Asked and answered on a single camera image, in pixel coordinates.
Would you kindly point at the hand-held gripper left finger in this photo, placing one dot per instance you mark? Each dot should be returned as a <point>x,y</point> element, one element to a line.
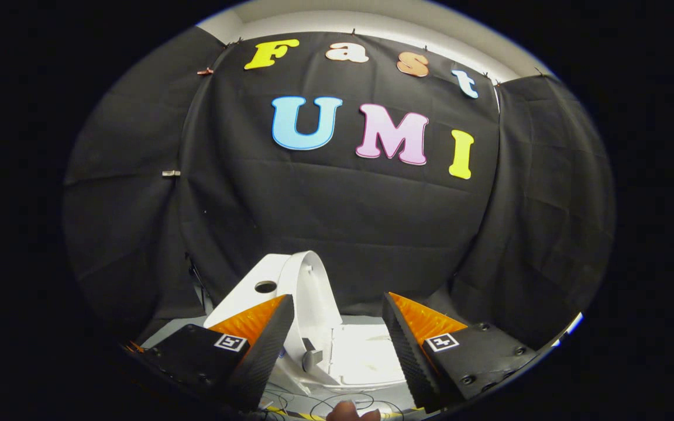
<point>267,345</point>

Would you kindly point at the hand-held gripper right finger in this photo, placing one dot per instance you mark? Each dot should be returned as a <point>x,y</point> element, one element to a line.
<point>404,351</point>

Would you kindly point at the white toilet lid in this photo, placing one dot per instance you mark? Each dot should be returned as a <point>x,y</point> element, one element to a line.
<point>316,304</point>

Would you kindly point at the white toilet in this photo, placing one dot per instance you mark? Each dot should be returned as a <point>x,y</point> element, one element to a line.
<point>366,356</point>

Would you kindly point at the yellow black hazard tape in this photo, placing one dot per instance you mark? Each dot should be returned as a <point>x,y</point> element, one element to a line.
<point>290,414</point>

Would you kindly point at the black backdrop cloth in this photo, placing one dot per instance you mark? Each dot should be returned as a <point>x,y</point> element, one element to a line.
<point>343,222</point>

